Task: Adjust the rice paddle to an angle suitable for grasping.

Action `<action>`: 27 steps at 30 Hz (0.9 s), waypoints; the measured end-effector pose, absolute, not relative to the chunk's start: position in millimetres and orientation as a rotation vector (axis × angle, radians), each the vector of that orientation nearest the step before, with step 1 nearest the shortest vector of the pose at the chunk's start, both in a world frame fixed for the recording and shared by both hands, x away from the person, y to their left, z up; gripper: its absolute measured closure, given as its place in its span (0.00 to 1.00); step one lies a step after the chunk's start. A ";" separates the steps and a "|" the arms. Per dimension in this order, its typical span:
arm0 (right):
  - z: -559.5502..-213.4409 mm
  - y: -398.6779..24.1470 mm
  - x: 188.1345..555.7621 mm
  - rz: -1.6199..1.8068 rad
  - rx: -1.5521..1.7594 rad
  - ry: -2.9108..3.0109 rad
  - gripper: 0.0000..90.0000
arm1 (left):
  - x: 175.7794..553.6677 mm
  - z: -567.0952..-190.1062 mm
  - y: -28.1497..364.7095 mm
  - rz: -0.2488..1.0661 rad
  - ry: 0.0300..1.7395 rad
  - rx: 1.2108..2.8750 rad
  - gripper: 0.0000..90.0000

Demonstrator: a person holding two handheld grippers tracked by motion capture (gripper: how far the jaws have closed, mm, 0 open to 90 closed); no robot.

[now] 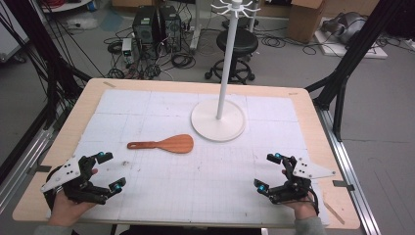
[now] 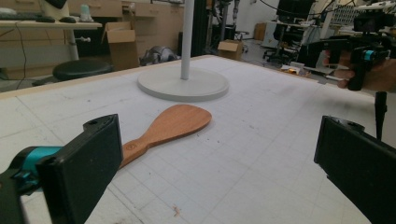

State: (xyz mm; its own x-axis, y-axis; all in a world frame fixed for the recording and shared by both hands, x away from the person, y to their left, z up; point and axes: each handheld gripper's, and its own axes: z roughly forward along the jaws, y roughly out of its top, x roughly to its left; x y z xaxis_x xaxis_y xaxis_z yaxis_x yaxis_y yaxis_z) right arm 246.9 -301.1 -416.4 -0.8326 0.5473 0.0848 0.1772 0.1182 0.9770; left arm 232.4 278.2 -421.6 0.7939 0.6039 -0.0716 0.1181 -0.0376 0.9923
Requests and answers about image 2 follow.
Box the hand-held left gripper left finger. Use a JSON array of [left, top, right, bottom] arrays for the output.
[[35, 113, 124, 224]]

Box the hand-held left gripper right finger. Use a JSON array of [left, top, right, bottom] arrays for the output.
[[313, 115, 396, 224]]

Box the wooden spatula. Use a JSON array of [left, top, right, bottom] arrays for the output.
[[120, 104, 213, 169]]

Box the white hook stand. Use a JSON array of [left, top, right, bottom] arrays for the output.
[[136, 0, 230, 103]]

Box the black monitor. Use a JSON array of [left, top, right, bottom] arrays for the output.
[[276, 0, 316, 21]]

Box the black office chair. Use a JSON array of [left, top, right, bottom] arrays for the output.
[[262, 22, 301, 65]]

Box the black round stool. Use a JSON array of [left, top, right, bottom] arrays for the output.
[[32, 59, 115, 87]]

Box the white grid mat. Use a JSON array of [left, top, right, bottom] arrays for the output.
[[0, 55, 396, 224]]

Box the tall open cardboard box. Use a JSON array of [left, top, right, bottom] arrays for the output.
[[102, 21, 140, 72]]

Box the grey backpack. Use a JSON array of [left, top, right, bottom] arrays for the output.
[[139, 46, 181, 67]]

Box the small cardboard box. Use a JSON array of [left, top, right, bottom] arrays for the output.
[[217, 39, 245, 62]]

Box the pale teal bottle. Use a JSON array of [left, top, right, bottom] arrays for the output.
[[78, 3, 94, 22]]

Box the black keyboard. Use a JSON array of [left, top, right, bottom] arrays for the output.
[[0, 11, 39, 21]]

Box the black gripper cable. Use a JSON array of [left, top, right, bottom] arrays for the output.
[[374, 91, 389, 142]]

